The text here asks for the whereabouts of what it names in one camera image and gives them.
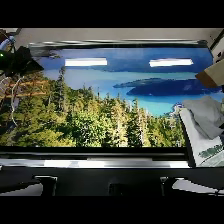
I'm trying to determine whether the heap of clothes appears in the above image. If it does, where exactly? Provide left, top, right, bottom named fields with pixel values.
left=0, top=29, right=16, bottom=51

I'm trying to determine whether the grey T-shirt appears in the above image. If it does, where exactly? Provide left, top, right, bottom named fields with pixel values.
left=182, top=95, right=224, bottom=141

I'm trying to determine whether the brown cardboard box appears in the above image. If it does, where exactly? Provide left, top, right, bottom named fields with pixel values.
left=194, top=59, right=224, bottom=89

